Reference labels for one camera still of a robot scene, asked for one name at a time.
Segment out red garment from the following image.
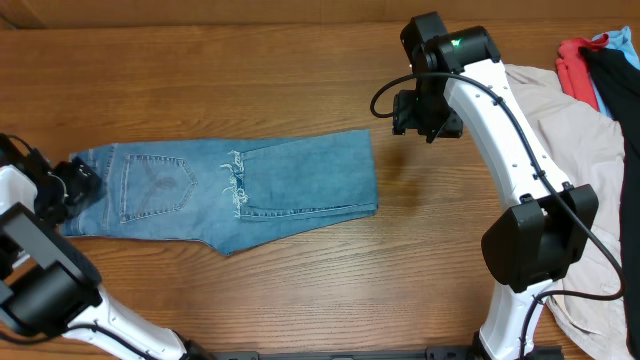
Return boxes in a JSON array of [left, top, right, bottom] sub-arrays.
[[555, 34, 609, 111]]

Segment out beige cloth garment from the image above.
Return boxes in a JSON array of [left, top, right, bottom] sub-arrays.
[[505, 64, 632, 359]]

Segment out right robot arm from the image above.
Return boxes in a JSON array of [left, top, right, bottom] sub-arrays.
[[392, 12, 598, 359]]

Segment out black garment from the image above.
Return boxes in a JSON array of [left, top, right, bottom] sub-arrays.
[[580, 48, 639, 359]]

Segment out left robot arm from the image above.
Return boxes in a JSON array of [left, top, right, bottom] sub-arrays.
[[1, 135, 213, 360]]

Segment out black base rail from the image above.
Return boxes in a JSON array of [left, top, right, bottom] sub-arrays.
[[212, 346, 481, 360]]

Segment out light blue garment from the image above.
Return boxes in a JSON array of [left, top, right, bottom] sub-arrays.
[[590, 26, 639, 119]]

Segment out light blue denim jeans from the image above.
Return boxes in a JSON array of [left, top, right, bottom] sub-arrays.
[[60, 129, 379, 255]]

